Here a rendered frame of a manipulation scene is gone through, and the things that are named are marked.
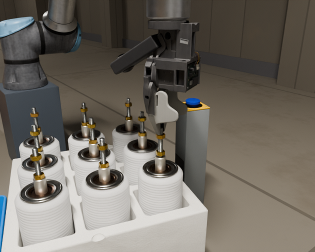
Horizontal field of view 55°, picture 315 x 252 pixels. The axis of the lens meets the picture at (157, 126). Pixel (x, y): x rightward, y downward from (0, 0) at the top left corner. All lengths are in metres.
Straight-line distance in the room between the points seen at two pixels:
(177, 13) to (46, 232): 0.44
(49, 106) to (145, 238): 0.69
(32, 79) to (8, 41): 0.14
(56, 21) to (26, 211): 0.71
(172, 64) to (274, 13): 2.28
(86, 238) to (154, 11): 0.41
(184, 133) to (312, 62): 1.66
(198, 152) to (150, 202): 0.29
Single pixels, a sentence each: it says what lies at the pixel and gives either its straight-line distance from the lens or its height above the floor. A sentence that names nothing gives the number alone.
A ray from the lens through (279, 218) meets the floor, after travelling 0.98.
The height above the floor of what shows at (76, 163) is 0.24.
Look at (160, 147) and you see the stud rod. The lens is 0.62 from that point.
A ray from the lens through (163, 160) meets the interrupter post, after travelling 0.63.
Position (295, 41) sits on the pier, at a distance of 2.44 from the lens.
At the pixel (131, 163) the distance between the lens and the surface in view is 0.73.
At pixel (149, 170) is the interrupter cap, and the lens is 0.64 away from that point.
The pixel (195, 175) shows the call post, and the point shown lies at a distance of 0.91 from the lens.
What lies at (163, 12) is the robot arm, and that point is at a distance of 0.52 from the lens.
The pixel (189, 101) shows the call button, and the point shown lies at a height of 0.33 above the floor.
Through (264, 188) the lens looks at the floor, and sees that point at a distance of 1.11.
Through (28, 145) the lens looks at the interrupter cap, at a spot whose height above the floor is 0.25.
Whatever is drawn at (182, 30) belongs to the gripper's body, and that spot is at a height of 0.53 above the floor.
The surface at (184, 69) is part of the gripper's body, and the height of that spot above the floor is 0.47.
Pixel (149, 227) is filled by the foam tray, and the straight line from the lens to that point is 0.62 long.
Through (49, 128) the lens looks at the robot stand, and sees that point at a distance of 1.19.
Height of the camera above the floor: 0.57
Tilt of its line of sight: 22 degrees down
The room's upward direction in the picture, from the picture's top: straight up
